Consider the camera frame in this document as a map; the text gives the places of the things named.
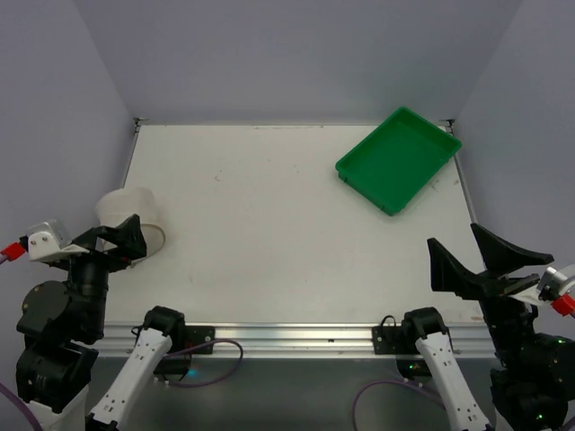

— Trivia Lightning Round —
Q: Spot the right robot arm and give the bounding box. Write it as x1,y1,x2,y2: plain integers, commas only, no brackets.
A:
402,223,574,430

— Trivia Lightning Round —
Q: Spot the aluminium front rail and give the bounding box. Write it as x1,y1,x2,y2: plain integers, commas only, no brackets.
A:
95,322,494,359

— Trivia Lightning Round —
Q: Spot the purple cable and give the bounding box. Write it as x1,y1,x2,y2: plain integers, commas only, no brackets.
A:
0,244,244,431
351,295,575,431

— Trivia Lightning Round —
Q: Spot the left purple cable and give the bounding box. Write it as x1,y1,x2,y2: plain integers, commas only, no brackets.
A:
0,244,244,431

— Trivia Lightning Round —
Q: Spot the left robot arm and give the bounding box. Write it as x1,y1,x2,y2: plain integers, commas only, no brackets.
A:
15,215,185,430

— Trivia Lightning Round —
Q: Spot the green plastic tray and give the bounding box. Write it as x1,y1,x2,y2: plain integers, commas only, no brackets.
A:
335,107,462,216

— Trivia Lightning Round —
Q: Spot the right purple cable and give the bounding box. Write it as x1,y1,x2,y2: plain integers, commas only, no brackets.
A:
351,295,575,431

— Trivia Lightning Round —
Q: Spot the white mesh laundry bag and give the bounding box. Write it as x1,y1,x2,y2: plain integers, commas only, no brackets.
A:
95,187,166,267

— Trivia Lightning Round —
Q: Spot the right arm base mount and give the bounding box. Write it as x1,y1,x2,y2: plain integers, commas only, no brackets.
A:
371,307,453,383

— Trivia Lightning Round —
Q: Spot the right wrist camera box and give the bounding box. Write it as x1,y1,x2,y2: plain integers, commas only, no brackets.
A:
511,264,574,306

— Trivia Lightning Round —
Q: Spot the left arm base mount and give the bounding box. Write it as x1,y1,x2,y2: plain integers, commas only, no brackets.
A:
152,325,217,385

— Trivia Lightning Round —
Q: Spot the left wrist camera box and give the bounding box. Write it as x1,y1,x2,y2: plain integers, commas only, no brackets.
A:
26,219,89,263

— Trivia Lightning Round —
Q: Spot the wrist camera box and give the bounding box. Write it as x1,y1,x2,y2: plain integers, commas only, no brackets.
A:
26,219,89,263
511,264,574,306

